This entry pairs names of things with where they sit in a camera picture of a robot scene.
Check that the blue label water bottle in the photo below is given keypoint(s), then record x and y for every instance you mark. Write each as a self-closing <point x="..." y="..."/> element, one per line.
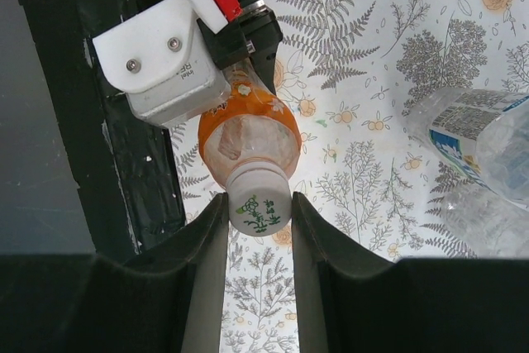
<point x="481" y="132"/>

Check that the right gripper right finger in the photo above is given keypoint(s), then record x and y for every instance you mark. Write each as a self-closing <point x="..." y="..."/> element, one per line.
<point x="351" y="300"/>

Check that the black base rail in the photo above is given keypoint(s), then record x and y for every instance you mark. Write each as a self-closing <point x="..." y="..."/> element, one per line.
<point x="124" y="168"/>

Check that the floral patterned table mat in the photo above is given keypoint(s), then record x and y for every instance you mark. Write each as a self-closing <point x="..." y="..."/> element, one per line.
<point x="349" y="70"/>

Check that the orange drink bottle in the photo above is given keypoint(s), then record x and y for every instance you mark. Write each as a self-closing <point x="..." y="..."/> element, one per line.
<point x="252" y="124"/>

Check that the clear plastic bottle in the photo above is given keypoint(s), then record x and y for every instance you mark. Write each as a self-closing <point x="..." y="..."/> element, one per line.
<point x="488" y="224"/>

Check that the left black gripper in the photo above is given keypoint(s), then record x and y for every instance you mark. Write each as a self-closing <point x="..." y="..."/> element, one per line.
<point x="255" y="35"/>

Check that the white green bottle cap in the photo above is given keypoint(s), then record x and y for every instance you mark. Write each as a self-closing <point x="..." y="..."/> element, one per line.
<point x="259" y="198"/>

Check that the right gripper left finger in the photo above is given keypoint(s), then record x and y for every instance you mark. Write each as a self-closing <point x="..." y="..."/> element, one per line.
<point x="167" y="299"/>

